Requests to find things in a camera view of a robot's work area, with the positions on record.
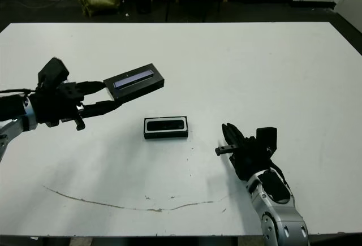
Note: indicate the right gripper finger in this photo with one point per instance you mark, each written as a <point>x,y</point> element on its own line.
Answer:
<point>230,135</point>
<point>239,134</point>

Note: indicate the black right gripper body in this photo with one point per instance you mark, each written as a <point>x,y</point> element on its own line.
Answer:
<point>249,158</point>

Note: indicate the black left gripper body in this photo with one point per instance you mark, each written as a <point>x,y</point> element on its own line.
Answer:
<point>56,104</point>

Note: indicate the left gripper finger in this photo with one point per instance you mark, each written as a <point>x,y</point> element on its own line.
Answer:
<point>90,87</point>
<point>99,108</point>

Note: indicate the black printed box lid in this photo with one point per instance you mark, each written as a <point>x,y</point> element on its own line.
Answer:
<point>135,83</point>

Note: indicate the slim black camera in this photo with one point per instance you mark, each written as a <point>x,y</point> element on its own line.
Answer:
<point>165,125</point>

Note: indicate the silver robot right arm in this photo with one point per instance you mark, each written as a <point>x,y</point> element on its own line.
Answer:
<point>280,209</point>

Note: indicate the black box white insert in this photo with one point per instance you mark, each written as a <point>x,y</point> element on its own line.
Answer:
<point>165,135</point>

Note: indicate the white door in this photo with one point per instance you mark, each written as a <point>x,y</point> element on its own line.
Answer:
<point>352,5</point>

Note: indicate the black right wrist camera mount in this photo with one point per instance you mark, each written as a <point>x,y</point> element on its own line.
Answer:
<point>267,140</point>

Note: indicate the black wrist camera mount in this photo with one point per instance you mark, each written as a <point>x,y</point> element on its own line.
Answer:
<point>267,140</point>
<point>53,72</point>

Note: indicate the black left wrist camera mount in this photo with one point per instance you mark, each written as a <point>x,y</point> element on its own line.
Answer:
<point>53,72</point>

